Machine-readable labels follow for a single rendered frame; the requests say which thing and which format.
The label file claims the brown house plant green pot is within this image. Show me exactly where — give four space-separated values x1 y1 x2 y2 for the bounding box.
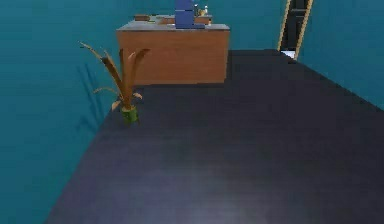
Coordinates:
79 41 152 126

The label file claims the brown wooden counter cabinet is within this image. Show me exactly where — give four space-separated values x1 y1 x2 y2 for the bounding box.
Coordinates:
115 15 231 86

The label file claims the tan framed dark room door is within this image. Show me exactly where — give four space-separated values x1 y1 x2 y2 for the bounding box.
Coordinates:
277 0 315 62

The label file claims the blue boxy chair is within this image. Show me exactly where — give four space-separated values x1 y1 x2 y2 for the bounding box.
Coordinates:
174 0 206 30

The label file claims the brown wooden tray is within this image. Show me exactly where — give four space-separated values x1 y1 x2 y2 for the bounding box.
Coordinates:
159 15 212 26

